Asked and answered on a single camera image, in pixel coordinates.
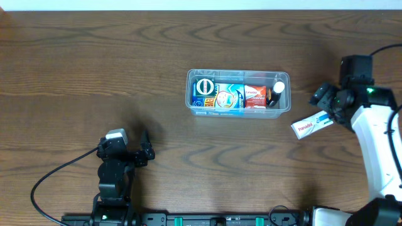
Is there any white Panadol box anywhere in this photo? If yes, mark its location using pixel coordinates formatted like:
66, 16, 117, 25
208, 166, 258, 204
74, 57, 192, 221
291, 110, 334, 139

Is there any dark bottle with white cap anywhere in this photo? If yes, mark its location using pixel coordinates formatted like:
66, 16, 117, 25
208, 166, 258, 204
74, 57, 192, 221
266, 82, 285, 107

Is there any red Panadol box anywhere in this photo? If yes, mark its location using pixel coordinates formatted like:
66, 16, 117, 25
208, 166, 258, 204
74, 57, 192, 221
244, 85, 266, 109

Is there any green Zam-Buk ointment box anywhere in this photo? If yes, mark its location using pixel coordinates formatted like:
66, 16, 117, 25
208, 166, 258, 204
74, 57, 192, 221
193, 78, 216, 97

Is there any blue fever patch box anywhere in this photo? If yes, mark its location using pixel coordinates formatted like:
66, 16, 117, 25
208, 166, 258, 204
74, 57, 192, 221
192, 83, 245, 109

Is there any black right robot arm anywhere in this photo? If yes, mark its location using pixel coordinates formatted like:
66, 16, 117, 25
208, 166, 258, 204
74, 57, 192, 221
309, 55, 401, 226

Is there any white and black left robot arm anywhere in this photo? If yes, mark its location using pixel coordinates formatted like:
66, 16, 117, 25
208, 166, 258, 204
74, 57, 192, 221
88, 129, 155, 226

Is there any clear plastic container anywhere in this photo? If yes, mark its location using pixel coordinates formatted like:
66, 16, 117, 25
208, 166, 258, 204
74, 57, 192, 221
185, 69, 291, 119

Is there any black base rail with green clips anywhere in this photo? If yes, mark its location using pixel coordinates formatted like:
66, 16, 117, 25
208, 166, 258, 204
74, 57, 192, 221
61, 205, 312, 226

